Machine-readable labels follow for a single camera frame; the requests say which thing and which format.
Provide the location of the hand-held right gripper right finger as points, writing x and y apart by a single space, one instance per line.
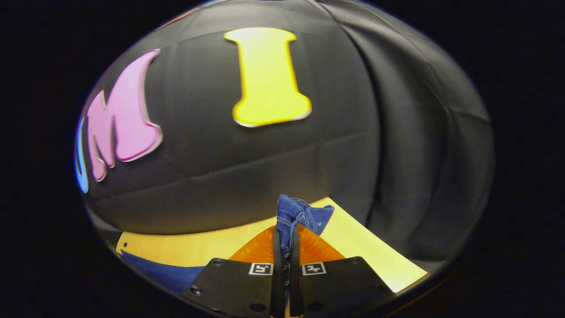
295 287

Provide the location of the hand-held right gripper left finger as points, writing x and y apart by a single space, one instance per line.
278 282

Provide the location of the blue denim jeans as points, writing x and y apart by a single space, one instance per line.
293 212

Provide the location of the black backdrop cloth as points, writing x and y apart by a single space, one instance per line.
353 132

